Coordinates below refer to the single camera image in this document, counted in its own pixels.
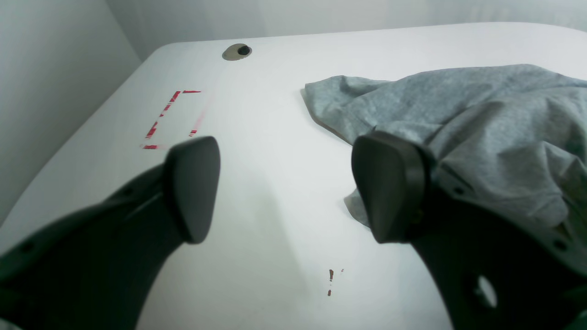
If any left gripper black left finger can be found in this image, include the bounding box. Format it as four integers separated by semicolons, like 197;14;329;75
0;136;221;330

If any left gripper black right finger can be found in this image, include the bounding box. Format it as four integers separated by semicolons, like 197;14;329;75
351;131;587;330

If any grey T-shirt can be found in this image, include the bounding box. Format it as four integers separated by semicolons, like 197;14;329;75
301;64;587;249

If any red tape rectangle marking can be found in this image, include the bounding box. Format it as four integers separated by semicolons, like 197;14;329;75
139;90;207;150

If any right table cable grommet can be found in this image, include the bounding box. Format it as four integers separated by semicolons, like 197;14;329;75
222;44;252;61

